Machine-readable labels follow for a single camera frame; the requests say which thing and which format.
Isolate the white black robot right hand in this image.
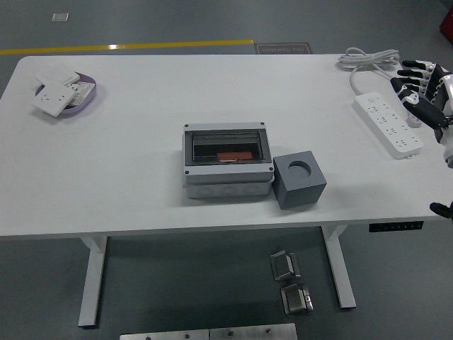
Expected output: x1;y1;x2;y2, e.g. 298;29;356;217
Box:
390;59;453;167

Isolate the orange cylinder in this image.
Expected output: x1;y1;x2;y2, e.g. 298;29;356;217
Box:
216;152;254;164

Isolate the grey electrical box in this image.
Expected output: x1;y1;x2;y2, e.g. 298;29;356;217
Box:
182;121;275;199

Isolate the grey cube with round hole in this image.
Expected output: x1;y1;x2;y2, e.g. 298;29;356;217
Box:
273;150;327;210

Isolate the red object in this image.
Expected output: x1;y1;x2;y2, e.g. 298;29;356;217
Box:
438;6;453;36

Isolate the black table control panel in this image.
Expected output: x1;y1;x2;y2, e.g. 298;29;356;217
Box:
368;221;425;234

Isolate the brown floor sign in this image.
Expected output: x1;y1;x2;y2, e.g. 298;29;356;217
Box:
254;42;314;55

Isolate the white table leg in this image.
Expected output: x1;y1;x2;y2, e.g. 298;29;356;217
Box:
320;225;357;310
77;235;109;329

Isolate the grey metal plate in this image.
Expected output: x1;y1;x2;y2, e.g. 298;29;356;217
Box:
208;322;298;340
119;329;210;340

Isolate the yellow floor tape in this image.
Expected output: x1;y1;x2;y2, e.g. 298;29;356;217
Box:
0;38;255;56

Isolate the purple oval tray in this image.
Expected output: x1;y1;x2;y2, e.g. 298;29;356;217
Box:
34;72;98;120

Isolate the white panel with printed labels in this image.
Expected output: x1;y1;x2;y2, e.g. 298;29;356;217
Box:
69;81;96;107

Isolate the white power strip with cord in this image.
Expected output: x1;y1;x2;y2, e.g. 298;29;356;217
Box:
336;47;425;160

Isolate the metal bracket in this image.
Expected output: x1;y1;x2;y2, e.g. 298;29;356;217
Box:
280;283;315;317
269;249;302;283

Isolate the white switch panel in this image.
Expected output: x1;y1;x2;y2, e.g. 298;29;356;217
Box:
34;70;81;86

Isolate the large white wall socket panel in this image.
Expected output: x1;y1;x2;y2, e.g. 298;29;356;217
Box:
30;81;81;118

